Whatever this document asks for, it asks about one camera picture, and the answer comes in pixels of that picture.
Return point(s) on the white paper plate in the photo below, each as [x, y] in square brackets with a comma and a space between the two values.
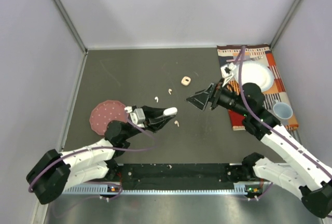
[257, 73]

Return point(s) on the patterned orange placemat cloth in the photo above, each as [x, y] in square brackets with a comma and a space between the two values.
[276, 92]

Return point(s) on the right aluminium corner post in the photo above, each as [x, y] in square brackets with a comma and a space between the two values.
[285, 23]

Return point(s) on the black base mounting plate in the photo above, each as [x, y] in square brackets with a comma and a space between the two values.
[185, 184]

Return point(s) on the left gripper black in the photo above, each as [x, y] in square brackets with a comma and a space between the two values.
[154, 124]

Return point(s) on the pink handled fork rear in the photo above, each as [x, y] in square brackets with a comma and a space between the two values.
[247, 59]

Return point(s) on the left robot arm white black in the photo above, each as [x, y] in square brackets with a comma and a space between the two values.
[116, 123]

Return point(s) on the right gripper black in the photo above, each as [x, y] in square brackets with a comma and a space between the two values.
[200, 99]

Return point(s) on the pink polka dot plate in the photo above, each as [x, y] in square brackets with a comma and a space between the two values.
[104, 113]

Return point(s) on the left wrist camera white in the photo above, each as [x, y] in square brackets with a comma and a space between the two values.
[136, 116]

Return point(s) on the left aluminium corner post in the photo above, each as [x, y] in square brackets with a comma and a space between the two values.
[69, 24]

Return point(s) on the light blue cup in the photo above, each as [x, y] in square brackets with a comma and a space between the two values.
[282, 110]

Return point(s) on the aluminium corner post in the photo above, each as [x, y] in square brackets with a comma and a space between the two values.
[69, 24]
[285, 23]

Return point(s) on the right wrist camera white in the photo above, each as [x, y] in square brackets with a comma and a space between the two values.
[228, 72]

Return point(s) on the white earbud charging case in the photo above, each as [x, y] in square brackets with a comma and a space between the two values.
[172, 111]

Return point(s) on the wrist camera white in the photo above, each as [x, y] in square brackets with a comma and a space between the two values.
[136, 116]
[228, 72]

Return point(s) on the pink earbud charging case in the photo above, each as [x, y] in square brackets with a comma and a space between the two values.
[186, 81]

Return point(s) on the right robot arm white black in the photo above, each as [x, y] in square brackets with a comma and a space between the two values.
[306, 177]

